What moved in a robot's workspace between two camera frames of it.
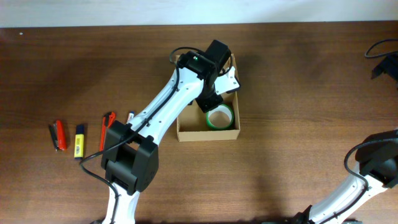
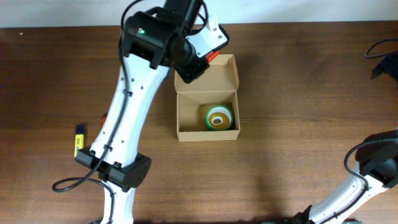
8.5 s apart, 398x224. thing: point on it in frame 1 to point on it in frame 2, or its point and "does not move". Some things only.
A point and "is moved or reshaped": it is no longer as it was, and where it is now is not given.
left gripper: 209,104 to 192,73
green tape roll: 221,117 does not move
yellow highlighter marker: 79,142 does not move
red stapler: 58,132 is moved or reshaped
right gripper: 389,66 does not move
